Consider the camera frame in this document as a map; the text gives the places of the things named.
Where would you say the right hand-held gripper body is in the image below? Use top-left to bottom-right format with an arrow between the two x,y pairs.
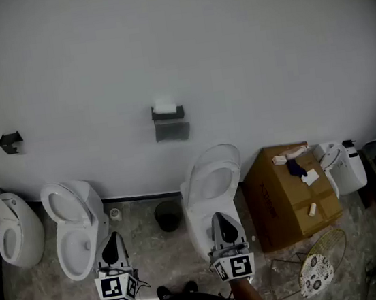
206,235 -> 257,284

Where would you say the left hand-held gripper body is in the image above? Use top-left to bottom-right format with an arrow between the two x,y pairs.
91,254 -> 142,300

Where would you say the white toilet paper roll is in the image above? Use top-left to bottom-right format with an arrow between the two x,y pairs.
153,97 -> 179,116

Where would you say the person's right forearm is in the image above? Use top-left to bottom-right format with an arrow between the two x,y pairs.
228,273 -> 276,300

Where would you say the white toilet with square tank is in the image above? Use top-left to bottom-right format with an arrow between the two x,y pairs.
38,176 -> 116,285

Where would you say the white toilet with raised lid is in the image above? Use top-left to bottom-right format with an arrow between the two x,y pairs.
174,141 -> 255,265

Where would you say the white egg-shaped toilet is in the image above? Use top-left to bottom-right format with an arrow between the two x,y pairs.
0,183 -> 50,272

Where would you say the white smart toilet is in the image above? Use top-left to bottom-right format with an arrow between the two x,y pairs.
312,137 -> 370,201

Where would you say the large brown cardboard box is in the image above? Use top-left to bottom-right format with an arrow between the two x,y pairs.
238,138 -> 348,255

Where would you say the person's left black shoe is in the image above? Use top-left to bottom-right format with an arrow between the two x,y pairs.
156,284 -> 172,300

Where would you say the white patterned plate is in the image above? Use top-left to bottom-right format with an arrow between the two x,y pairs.
296,252 -> 338,300

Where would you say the small white box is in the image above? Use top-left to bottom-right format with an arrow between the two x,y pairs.
271,154 -> 289,167

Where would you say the dark blue cloth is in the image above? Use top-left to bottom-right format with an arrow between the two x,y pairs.
285,157 -> 309,180

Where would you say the white paper sheet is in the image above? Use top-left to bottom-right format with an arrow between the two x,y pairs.
300,167 -> 322,188

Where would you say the pale long tube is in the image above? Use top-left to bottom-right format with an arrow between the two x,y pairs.
283,143 -> 313,162

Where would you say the small black device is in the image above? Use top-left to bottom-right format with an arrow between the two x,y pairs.
341,138 -> 360,159

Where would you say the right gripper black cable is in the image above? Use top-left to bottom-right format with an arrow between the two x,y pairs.
207,259 -> 236,300

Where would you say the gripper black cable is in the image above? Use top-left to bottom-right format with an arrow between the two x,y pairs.
131,276 -> 154,300
207,259 -> 236,300

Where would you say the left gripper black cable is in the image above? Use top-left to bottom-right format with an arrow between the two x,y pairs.
131,276 -> 154,300

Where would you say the thin wire frame stand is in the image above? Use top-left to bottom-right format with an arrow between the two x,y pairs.
266,251 -> 315,300

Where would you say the gold wire basket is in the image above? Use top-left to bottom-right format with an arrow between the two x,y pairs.
293,227 -> 354,299

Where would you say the black wall paper holder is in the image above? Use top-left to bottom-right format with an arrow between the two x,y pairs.
150,102 -> 187,124

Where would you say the empty black wall holder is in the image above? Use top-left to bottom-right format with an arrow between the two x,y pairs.
0,130 -> 26,158

